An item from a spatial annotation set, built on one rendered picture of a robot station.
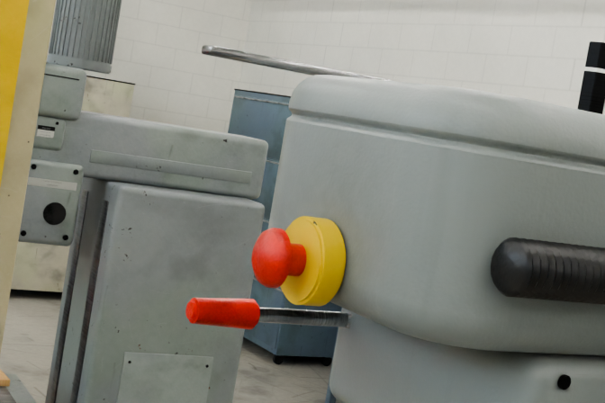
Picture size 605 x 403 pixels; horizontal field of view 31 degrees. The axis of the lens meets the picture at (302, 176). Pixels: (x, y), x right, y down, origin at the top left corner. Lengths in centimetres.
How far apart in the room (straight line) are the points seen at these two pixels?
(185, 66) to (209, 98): 40
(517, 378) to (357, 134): 19
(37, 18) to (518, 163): 187
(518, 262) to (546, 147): 8
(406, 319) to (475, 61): 710
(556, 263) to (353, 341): 28
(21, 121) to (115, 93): 691
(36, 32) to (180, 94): 810
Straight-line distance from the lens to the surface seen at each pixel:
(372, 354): 86
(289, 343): 830
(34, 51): 245
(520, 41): 744
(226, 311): 83
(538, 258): 64
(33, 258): 931
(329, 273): 72
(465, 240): 67
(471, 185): 67
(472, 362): 77
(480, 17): 782
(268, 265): 72
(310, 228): 73
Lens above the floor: 185
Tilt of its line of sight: 3 degrees down
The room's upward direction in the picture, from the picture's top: 10 degrees clockwise
